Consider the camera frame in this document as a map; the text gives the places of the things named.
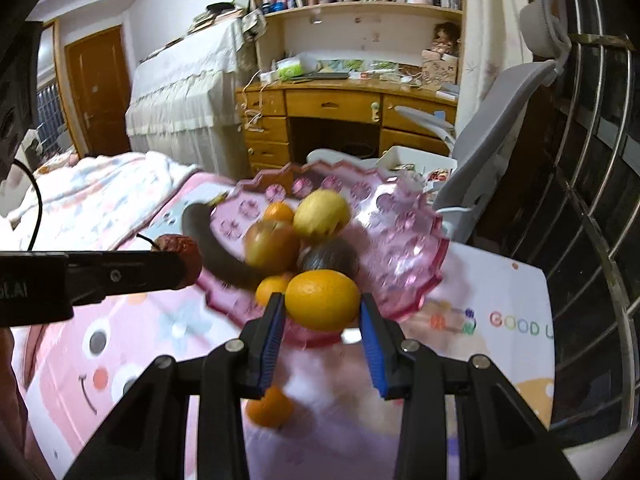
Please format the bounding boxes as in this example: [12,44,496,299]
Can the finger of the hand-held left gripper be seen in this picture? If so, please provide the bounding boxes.
[65,251,188,307]

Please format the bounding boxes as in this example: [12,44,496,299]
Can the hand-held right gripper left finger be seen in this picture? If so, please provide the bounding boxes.
[65,292,287,480]

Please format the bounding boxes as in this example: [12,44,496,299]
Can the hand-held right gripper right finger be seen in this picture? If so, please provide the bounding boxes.
[359,292,581,480]

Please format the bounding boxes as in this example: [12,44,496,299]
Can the orange mandarin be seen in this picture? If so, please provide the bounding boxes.
[255,274,293,309]
[262,201,296,226]
[284,269,362,332]
[244,386,295,430]

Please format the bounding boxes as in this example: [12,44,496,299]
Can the red jujube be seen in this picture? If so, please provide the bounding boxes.
[151,233,204,287]

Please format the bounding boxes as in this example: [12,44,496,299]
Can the dark overripe banana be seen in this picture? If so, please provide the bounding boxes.
[181,201,266,292]

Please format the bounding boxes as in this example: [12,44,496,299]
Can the red apple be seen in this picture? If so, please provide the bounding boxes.
[243,219,301,274]

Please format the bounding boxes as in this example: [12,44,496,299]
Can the dark avocado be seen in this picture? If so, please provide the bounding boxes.
[298,237,361,277]

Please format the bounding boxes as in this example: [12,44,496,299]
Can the pink glass bowl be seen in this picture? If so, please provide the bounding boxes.
[192,157,451,348]

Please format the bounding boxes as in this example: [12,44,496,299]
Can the floral fleece blanket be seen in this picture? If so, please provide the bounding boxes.
[0,151,202,252]

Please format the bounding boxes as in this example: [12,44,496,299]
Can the cartoon printed tablecloth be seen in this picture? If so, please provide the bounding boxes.
[15,170,557,480]

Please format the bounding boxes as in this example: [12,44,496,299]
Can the brown wooden door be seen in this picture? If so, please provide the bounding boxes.
[63,25,135,158]

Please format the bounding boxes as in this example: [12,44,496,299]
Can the lace-covered piano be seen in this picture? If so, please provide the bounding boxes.
[124,10,262,176]

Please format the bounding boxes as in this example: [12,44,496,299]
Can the white tray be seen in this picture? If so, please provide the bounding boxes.
[375,145,458,176]

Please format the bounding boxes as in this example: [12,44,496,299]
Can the wooden desk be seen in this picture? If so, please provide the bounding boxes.
[235,76,461,177]

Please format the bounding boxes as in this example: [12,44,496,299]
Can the green tissue box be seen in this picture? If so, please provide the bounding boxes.
[274,54,321,82]

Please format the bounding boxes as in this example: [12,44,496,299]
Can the grey office chair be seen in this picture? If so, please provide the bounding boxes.
[306,0,572,242]

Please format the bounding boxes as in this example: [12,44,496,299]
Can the stack of books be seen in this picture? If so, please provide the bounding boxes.
[189,2,246,36]

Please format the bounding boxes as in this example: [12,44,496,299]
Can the white patterned pouch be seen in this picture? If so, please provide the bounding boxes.
[241,9,268,41]

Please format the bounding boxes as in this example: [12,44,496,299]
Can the printed cardboard box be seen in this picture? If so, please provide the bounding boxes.
[421,49,460,92]

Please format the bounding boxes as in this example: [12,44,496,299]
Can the doll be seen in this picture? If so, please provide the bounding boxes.
[432,21,462,56]

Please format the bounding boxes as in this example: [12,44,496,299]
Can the wooden bookshelf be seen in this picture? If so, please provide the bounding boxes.
[249,0,467,88]

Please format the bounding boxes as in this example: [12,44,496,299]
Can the white flowered curtain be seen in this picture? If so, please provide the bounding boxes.
[457,0,532,128]

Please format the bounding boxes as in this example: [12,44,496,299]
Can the black cable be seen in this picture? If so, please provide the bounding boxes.
[12,159,45,252]

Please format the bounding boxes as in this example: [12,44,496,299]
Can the white charger cable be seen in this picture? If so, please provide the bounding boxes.
[241,72,268,133]

